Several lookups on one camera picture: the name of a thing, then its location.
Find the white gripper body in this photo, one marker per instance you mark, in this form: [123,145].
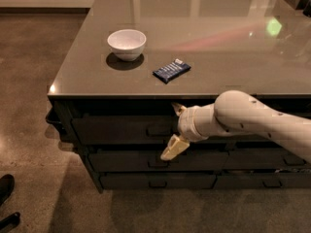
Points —
[187,125]

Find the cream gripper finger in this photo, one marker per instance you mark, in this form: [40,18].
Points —
[178,108]
[175,146]

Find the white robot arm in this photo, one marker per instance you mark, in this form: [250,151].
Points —
[304,153]

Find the blue snack packet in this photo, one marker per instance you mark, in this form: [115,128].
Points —
[171,71]

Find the white ceramic bowl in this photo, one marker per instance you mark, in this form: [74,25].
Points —
[127,44]

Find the black chair base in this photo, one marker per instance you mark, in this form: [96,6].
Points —
[7,185]

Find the dark drawer cabinet frame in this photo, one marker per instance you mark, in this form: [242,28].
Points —
[65,110]

